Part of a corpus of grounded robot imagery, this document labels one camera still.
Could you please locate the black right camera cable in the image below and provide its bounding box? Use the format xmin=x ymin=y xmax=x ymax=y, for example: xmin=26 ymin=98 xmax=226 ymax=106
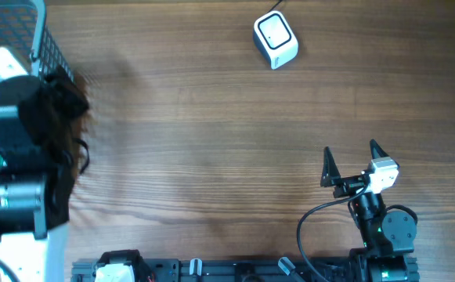
xmin=296 ymin=183 xmax=369 ymax=282

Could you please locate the white barcode scanner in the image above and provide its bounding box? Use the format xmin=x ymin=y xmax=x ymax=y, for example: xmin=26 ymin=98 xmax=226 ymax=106
xmin=253 ymin=11 xmax=298 ymax=70

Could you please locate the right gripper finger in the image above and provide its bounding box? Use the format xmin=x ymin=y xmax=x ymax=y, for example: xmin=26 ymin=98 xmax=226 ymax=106
xmin=320 ymin=146 xmax=341 ymax=187
xmin=370 ymin=139 xmax=388 ymax=159

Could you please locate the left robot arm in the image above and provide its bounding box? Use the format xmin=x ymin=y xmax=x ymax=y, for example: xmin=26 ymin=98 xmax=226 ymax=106
xmin=0 ymin=74 xmax=89 ymax=281

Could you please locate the grey plastic mesh basket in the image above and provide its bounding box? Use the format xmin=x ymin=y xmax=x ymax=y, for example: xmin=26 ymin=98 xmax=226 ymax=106
xmin=0 ymin=0 xmax=75 ymax=185

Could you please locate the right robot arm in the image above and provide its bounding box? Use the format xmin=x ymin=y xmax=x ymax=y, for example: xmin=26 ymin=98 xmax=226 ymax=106
xmin=320 ymin=139 xmax=421 ymax=282

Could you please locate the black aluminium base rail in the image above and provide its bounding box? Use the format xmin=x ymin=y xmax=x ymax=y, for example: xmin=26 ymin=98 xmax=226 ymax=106
xmin=70 ymin=250 xmax=420 ymax=282

